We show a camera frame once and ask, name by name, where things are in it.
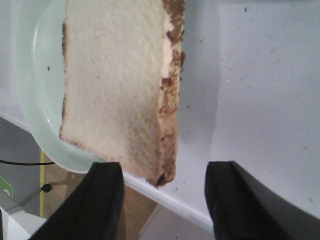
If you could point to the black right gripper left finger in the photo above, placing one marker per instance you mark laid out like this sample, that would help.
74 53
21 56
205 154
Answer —
93 209

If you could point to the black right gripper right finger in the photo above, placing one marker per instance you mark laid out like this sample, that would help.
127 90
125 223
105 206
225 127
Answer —
242 208

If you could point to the white bread slice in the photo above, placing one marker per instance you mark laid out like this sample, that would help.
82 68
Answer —
122 68

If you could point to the mint green round plate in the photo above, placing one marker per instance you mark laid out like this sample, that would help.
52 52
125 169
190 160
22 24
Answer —
39 75

